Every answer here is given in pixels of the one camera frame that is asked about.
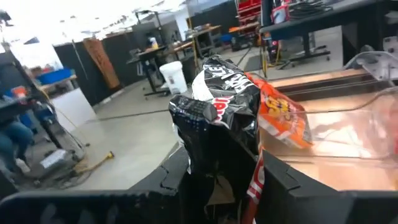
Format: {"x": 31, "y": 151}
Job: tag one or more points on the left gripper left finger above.
{"x": 161, "y": 199}

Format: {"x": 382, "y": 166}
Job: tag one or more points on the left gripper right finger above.
{"x": 311, "y": 208}

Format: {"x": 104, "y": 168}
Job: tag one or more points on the black Maruchan fire noodle packet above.
{"x": 217, "y": 130}

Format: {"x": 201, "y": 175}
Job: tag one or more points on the red Maruchan noodle packet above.
{"x": 280, "y": 118}

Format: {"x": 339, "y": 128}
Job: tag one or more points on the clear plastic bin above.
{"x": 342, "y": 133}

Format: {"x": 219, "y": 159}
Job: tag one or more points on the white plastic bucket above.
{"x": 174, "y": 79}

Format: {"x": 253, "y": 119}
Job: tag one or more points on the white cabinet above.
{"x": 73, "y": 109}

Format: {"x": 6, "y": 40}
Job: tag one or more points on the black equipment stand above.
{"x": 49, "y": 124}

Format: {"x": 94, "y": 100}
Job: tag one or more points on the black work desk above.
{"x": 146, "y": 53}

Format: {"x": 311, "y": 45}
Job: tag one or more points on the brown wooden board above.
{"x": 102, "y": 63}

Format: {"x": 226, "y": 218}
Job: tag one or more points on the spray bottle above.
{"x": 154, "y": 43}

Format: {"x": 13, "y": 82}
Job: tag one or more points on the person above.
{"x": 15, "y": 137}

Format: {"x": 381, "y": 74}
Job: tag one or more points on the blue storage bin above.
{"x": 54, "y": 76}

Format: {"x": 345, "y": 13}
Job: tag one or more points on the wooden top workbench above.
{"x": 205, "y": 31}

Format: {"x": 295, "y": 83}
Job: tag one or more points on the orange object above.
{"x": 20, "y": 92}

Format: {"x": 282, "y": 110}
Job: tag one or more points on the dark side table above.
{"x": 311, "y": 23}

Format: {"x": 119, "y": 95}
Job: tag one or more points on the red pink handheld device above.
{"x": 280, "y": 15}

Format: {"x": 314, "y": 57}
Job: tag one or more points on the red tool box stack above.
{"x": 248, "y": 9}

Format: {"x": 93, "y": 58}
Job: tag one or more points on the black aluminium frame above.
{"x": 326, "y": 88}

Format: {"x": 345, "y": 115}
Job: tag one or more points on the black partition wall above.
{"x": 118, "y": 46}

